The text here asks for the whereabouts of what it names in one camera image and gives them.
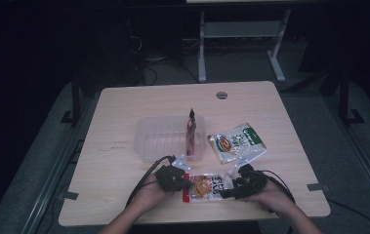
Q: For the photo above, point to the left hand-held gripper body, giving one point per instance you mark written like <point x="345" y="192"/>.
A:
<point x="171" y="177"/>

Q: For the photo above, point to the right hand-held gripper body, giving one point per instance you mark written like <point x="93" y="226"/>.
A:
<point x="251" y="183"/>

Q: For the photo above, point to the red and white spout pouch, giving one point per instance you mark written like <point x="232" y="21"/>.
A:
<point x="205" y="190"/>

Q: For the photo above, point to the clear plastic container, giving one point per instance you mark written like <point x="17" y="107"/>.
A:
<point x="159" y="139"/>

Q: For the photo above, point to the red snack packet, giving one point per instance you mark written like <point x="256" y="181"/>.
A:
<point x="191" y="133"/>

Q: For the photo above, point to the person's right hand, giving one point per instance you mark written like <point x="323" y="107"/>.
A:
<point x="273" y="196"/>

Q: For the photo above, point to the person's left hand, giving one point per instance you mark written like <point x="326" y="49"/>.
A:
<point x="151" y="196"/>

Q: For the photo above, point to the green and white food packet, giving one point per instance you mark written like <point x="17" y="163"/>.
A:
<point x="237" y="142"/>

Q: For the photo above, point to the person's dark clothing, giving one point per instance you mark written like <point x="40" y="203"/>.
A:
<point x="198" y="228"/>

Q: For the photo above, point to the grey tape piece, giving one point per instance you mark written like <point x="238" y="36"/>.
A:
<point x="68" y="195"/>
<point x="317" y="187"/>

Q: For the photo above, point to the grey table grommet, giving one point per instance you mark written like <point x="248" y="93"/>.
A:
<point x="221" y="95"/>

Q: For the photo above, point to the black metal stand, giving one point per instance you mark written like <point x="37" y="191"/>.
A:
<point x="75" y="97"/>
<point x="345" y="97"/>

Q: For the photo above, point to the grey metal rail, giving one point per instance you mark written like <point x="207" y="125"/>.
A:
<point x="361" y="156"/>
<point x="54" y="175"/>

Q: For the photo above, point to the white desk frame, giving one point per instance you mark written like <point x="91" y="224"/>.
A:
<point x="238" y="29"/>

